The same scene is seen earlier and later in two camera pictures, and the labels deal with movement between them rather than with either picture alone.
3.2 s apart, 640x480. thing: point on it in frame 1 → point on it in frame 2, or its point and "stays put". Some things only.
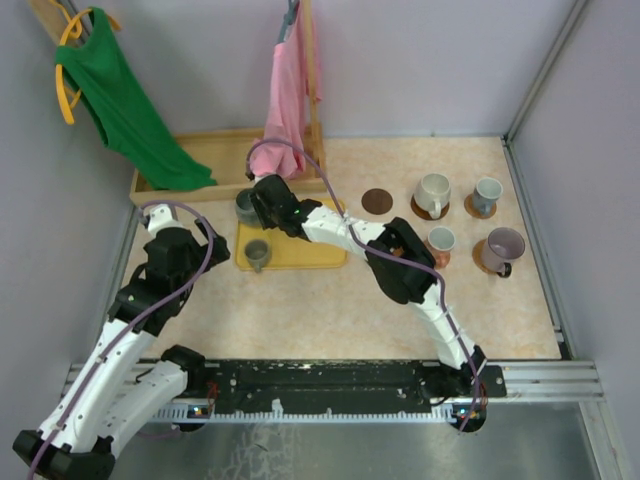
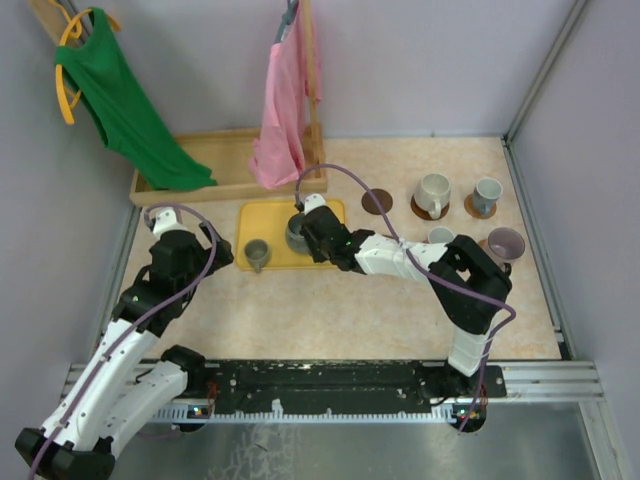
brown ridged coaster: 426,214 stays put
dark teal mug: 245,211 → 294,234
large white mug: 432,193 stays put
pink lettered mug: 440,241 stays put
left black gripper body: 199,254 stays put
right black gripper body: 269,219 → 320,251
